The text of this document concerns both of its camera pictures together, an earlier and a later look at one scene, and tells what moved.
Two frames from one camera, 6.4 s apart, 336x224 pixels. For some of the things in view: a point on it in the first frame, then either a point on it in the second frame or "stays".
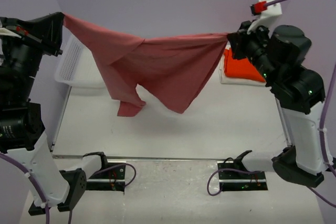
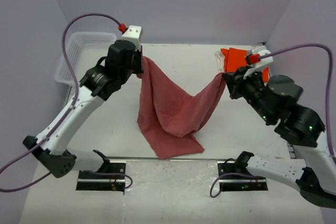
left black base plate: (112, 177) stays
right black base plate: (232, 177) stays
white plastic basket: (77, 66) stays
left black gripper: (44, 32) -> (138, 54)
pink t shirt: (171, 70) -> (169, 117)
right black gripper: (238, 39) -> (235, 80)
